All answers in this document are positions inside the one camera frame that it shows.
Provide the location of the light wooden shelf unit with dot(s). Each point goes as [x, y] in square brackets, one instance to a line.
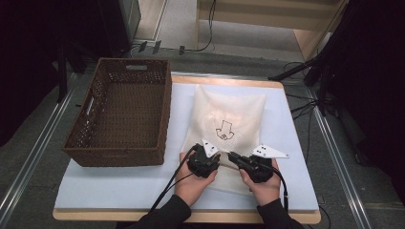
[254, 16]

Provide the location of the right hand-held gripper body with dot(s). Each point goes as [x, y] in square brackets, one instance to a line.
[258, 170]

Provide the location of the wooden table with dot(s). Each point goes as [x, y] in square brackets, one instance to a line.
[95, 216]

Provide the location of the metal floor rail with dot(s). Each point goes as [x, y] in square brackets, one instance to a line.
[35, 149]
[334, 143]

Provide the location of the person's right hand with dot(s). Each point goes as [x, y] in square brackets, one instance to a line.
[266, 192]

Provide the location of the black tripod stand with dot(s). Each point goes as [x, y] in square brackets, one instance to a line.
[318, 60]

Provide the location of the dark grey cabinet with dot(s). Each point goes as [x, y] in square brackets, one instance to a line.
[121, 25]

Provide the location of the white mesh laundry bag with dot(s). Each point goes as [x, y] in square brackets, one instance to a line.
[229, 108]

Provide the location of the dark curtain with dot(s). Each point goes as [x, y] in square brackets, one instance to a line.
[28, 47]
[375, 79]

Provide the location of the light blue table mat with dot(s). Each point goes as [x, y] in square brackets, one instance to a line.
[127, 187]

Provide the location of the brown wicker basket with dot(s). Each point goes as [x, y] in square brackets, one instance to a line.
[127, 117]

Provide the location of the black metal stand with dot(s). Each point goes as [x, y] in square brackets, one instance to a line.
[62, 73]

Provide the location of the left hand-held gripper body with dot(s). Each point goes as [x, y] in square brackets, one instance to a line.
[202, 163]

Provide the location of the person's left hand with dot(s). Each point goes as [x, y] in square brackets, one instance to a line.
[191, 187]

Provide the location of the small dark plug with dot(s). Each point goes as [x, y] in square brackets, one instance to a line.
[181, 50]
[156, 46]
[142, 46]

